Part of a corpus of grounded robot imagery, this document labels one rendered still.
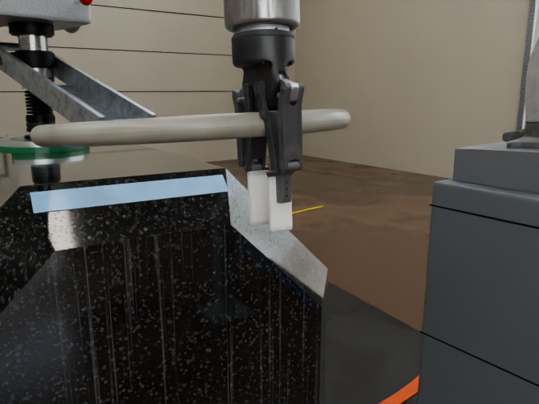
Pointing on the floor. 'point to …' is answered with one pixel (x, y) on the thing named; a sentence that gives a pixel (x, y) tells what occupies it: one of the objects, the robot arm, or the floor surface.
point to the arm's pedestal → (481, 296)
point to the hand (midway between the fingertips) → (269, 202)
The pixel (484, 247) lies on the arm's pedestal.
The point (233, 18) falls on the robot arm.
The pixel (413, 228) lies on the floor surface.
